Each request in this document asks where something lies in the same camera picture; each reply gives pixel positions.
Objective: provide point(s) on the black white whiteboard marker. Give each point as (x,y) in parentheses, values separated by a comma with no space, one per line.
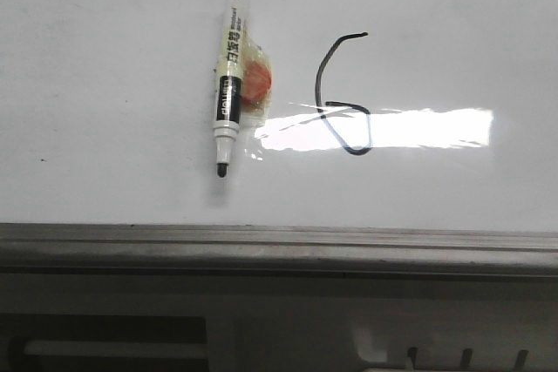
(229,79)

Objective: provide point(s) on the red round magnet with tape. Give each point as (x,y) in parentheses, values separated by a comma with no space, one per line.
(256,83)

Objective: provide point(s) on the white whiteboard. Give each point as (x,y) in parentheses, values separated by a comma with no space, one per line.
(107,109)

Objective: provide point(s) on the grey aluminium whiteboard tray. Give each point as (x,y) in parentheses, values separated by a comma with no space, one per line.
(265,248)

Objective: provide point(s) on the black marker drawn six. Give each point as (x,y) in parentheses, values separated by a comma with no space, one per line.
(321,105)

